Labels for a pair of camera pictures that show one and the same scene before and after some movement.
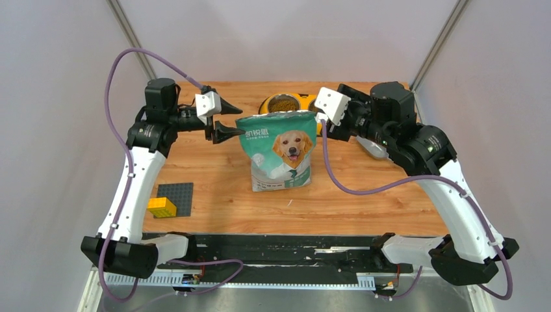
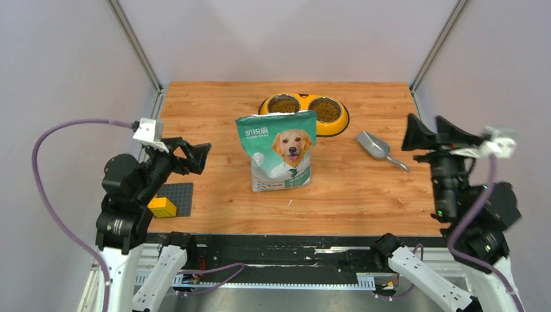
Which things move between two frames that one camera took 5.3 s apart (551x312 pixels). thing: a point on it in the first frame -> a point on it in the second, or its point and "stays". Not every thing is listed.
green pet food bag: [280, 145] stays
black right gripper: [357, 99] -> [418, 135]
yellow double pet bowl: [283, 102] stays
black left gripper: [221, 132] -> [195, 154]
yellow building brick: [161, 207] stays
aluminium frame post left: [117, 12] stays
